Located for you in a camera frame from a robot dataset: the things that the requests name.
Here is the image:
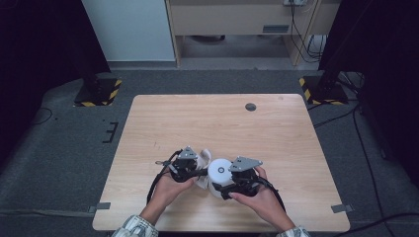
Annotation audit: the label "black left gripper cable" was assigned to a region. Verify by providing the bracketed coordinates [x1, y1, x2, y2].
[146, 149, 184, 205]

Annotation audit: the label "light wooden desk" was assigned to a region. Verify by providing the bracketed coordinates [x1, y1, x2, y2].
[164, 0, 342, 68]

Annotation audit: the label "striped right sleeve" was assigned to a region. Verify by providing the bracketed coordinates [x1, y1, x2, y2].
[279, 225, 312, 237]

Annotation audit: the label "person's left hand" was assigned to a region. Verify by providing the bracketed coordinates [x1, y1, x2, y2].
[152, 171, 198, 211]

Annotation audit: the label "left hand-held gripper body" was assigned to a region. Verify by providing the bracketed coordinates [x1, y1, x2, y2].
[169, 145, 201, 183]

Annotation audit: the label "black hanging cables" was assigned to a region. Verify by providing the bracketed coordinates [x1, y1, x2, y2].
[290, 0, 327, 64]

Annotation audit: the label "dark curtain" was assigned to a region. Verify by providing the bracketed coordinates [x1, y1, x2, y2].
[0, 0, 112, 166]
[317, 0, 419, 179]

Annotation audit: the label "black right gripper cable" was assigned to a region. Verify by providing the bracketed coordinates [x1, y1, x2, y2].
[256, 177, 288, 213]

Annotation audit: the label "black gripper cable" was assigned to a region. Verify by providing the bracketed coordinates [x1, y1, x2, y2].
[256, 177, 288, 213]
[146, 149, 184, 205]

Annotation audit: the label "striped left sleeve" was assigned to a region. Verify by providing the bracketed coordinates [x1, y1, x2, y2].
[112, 214, 159, 237]

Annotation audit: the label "grey textured cloth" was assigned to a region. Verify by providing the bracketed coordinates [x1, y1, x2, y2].
[196, 148, 213, 191]

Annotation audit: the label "person's right hand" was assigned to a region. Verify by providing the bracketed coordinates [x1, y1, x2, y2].
[228, 166, 287, 222]

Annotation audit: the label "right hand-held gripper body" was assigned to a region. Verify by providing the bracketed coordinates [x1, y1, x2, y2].
[226, 155, 265, 198]

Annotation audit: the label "striped sleeve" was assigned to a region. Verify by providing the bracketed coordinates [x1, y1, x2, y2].
[279, 225, 312, 237]
[112, 214, 159, 237]

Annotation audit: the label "grey tape piece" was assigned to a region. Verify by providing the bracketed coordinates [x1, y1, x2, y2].
[330, 203, 354, 214]
[88, 201, 112, 213]

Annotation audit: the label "black striped-edge stand base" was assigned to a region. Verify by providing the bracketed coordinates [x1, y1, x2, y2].
[73, 77, 123, 108]
[298, 75, 350, 107]

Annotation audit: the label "black floor cable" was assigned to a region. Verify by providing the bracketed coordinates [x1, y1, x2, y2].
[31, 107, 53, 126]
[312, 104, 361, 129]
[351, 107, 396, 237]
[332, 211, 419, 237]

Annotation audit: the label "white cup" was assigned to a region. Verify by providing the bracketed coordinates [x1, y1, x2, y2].
[207, 158, 235, 199]

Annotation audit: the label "white panel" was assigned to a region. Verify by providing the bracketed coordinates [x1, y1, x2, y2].
[81, 0, 176, 62]

